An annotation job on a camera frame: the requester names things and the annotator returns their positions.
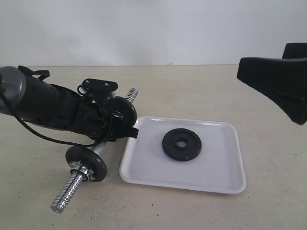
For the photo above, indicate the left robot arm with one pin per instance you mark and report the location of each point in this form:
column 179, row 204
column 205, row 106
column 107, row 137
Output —
column 25, row 95

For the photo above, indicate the white rectangular tray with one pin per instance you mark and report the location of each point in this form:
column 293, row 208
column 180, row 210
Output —
column 218, row 168

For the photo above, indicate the chrome spinlock collar nut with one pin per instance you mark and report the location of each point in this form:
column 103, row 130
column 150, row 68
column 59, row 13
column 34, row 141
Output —
column 85, row 173

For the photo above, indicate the chrome threaded dumbbell bar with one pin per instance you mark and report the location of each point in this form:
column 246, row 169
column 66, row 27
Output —
column 69, row 189

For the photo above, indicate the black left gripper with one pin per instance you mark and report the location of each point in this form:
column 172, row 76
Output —
column 75, row 114

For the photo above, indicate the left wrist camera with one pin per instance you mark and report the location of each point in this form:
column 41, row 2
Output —
column 97, row 90

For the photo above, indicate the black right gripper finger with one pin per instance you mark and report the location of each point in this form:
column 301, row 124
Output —
column 295, row 51
column 284, row 81

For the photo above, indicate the black weight plate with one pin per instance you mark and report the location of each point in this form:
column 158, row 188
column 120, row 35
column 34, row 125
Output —
column 76, row 155
column 181, row 144
column 120, row 105

